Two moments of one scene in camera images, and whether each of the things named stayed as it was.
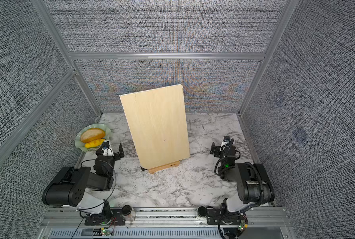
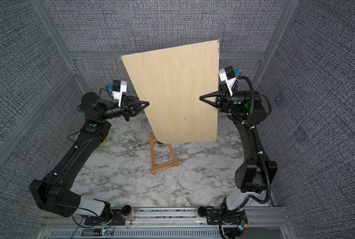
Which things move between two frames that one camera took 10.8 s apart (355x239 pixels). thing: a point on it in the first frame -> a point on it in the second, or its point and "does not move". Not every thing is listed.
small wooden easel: (156, 169) does not move
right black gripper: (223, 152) -> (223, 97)
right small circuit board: (243, 225) does not move
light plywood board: (157, 122) -> (173, 79)
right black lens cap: (202, 211) does not move
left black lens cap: (126, 209) does not move
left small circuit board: (104, 232) does not move
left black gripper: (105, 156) -> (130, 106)
